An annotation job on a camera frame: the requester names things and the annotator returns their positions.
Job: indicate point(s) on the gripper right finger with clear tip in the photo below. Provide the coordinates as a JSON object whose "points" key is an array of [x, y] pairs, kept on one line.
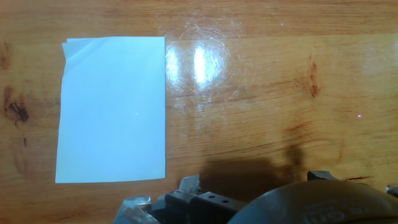
{"points": [[321, 175]]}

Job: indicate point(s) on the white paper sheet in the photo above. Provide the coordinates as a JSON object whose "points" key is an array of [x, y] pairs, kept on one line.
{"points": [[112, 112]]}

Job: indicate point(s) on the gripper left finger with clear tip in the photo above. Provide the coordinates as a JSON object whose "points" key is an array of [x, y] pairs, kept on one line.
{"points": [[202, 208]]}

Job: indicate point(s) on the varnished wooden board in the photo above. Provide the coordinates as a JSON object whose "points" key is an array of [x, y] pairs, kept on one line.
{"points": [[280, 99]]}

